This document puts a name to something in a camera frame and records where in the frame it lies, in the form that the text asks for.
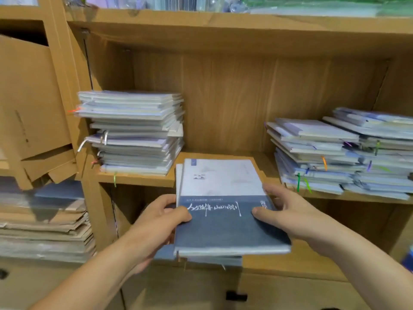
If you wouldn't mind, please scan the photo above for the stack of large blue notebooks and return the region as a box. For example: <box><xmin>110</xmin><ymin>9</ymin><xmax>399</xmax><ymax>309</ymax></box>
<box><xmin>74</xmin><ymin>90</ymin><xmax>186</xmax><ymax>176</ymax></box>

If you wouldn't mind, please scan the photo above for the stack of flat wrapped packets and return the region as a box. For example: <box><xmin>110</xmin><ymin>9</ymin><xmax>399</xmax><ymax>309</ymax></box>
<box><xmin>0</xmin><ymin>180</ymin><xmax>96</xmax><ymax>262</ymax></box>

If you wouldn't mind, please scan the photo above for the person's left hand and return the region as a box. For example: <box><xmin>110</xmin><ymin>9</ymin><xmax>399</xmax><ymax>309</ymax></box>
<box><xmin>123</xmin><ymin>193</ymin><xmax>192</xmax><ymax>275</ymax></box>

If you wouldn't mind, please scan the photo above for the person's right hand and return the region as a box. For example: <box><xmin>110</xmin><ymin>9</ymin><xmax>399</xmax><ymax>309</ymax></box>
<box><xmin>252</xmin><ymin>183</ymin><xmax>339</xmax><ymax>256</ymax></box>

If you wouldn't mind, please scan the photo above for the stack of green edged packets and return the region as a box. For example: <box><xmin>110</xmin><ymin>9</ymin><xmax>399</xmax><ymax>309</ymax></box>
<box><xmin>245</xmin><ymin>0</ymin><xmax>413</xmax><ymax>17</ymax></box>

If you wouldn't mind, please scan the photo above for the wooden shelf unit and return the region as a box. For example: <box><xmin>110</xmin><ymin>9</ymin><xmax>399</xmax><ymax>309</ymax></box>
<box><xmin>0</xmin><ymin>0</ymin><xmax>413</xmax><ymax>310</ymax></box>

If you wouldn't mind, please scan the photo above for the person's right forearm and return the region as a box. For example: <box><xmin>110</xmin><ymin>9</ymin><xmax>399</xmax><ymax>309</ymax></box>
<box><xmin>316</xmin><ymin>223</ymin><xmax>413</xmax><ymax>310</ymax></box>

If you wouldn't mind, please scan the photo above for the person's left forearm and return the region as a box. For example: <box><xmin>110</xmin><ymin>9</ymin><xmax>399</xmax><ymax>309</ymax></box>
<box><xmin>29</xmin><ymin>245</ymin><xmax>156</xmax><ymax>310</ymax></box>

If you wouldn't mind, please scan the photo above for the dark blue script notebook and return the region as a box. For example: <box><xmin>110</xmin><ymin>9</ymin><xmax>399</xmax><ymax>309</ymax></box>
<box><xmin>174</xmin><ymin>158</ymin><xmax>293</xmax><ymax>259</ymax></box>

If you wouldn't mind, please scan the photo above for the pile of small notebooks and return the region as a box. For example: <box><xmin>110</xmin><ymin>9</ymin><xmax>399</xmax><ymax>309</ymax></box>
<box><xmin>265</xmin><ymin>106</ymin><xmax>413</xmax><ymax>201</ymax></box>

